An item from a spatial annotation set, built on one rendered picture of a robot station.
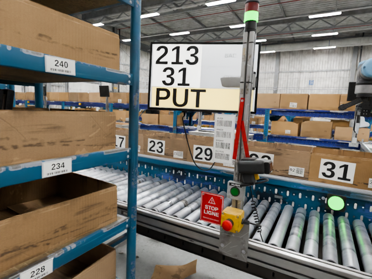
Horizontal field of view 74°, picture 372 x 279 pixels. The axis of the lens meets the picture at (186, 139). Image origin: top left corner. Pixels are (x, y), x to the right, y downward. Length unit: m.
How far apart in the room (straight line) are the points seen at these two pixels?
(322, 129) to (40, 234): 5.54
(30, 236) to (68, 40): 0.41
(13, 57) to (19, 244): 0.35
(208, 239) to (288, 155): 0.71
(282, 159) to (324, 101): 4.57
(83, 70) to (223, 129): 0.60
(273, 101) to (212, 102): 5.10
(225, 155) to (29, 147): 0.69
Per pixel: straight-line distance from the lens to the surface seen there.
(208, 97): 1.09
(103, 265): 0.80
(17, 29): 0.56
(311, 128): 5.82
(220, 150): 1.00
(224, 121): 0.99
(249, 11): 1.03
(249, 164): 0.91
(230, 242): 1.10
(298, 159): 1.55
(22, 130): 0.56
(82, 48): 0.63
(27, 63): 0.52
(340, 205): 1.52
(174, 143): 1.81
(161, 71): 1.15
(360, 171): 1.56
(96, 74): 0.61
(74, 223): 0.66
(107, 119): 0.68
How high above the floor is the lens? 1.25
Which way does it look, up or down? 7 degrees down
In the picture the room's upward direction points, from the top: 3 degrees clockwise
